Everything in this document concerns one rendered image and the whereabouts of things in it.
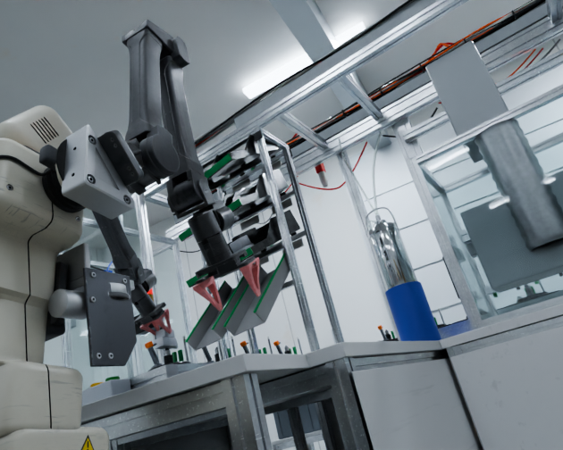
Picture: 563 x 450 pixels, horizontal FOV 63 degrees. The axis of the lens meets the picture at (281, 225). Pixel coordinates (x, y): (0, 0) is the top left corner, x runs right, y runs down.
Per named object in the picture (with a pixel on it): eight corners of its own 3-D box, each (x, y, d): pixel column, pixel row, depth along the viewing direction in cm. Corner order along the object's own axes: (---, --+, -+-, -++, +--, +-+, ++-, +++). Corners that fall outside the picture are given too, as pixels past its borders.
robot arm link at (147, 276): (113, 270, 151) (137, 269, 149) (131, 255, 161) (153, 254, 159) (122, 302, 154) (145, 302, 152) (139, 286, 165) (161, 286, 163)
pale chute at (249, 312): (265, 322, 123) (254, 311, 122) (233, 337, 130) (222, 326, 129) (296, 259, 145) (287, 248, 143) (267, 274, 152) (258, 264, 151)
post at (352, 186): (413, 357, 214) (331, 115, 267) (404, 360, 216) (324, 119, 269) (416, 357, 218) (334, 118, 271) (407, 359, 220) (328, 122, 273)
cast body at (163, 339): (163, 345, 151) (161, 324, 155) (154, 349, 153) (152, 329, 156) (181, 346, 158) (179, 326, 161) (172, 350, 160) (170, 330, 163)
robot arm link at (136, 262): (59, 165, 130) (92, 162, 128) (71, 157, 135) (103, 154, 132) (114, 284, 152) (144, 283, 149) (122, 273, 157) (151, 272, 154)
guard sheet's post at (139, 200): (164, 385, 170) (133, 157, 208) (159, 387, 172) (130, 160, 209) (171, 384, 173) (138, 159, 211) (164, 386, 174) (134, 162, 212)
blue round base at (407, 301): (438, 345, 177) (414, 279, 187) (400, 356, 184) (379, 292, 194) (448, 345, 189) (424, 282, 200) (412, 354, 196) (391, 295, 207)
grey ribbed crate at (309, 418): (353, 422, 302) (343, 386, 311) (276, 440, 330) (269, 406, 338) (377, 413, 337) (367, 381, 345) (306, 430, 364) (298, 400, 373)
